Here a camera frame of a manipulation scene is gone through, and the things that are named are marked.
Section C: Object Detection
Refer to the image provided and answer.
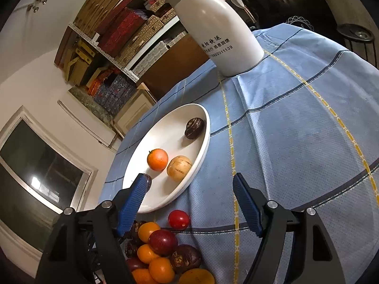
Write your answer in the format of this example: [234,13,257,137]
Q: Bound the blue checked tablecloth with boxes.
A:
[100,24,378,283]

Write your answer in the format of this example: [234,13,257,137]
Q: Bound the red patterned box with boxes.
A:
[98,8,148,57]

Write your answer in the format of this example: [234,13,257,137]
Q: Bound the white metal shelf rack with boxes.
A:
[67,0,262,84]

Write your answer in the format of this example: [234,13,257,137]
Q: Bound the small red cherry tomato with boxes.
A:
[168,210,190,231]

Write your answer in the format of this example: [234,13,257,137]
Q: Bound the dark brown chestnut fruit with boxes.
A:
[184,117,205,140]

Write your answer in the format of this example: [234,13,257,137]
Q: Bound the white ceramic plate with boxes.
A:
[123,103,211,214]

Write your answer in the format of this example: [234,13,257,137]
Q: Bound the large dark mangosteen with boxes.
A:
[169,244,202,274]

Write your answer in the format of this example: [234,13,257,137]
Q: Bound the window with white frame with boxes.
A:
[1,106,98,260]

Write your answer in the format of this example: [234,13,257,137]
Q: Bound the orange round fruit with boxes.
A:
[148,257,175,283]

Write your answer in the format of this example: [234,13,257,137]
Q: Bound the dark red plum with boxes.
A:
[148,230,178,257]

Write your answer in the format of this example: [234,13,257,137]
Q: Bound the framed picture leaning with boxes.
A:
[113,89,156,138]

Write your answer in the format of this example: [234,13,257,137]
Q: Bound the orange tangerine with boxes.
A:
[147,149,168,171]

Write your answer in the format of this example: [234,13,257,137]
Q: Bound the white thermos jug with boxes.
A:
[166,0,264,77]

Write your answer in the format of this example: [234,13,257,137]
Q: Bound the blue patterned boxes stack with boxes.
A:
[95,74,136,117]

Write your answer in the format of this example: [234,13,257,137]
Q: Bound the pale yellow apple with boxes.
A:
[166,155,192,182]

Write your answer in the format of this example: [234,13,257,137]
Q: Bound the brown wooden board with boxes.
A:
[139,34,209,101]

